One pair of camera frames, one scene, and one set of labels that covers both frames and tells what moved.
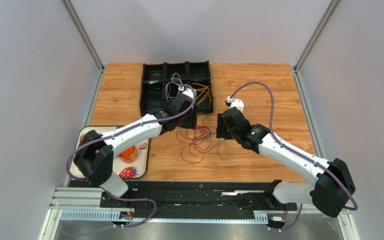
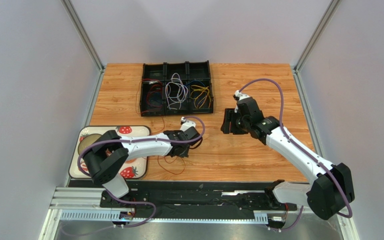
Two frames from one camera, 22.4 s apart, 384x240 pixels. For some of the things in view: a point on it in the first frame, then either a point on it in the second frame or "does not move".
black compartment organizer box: (161, 82) does not move
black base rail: (191, 198) does not move
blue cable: (207, 151) to (194, 81)
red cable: (199, 134) to (185, 163)
